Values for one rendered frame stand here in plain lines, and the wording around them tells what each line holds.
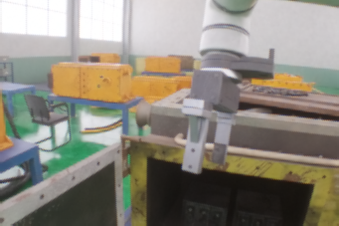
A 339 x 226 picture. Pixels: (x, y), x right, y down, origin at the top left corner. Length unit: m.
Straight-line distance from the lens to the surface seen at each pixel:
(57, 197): 0.63
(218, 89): 0.34
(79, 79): 4.32
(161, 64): 9.82
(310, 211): 0.85
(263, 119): 0.77
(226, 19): 0.40
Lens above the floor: 1.53
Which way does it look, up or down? 11 degrees down
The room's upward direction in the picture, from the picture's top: 3 degrees clockwise
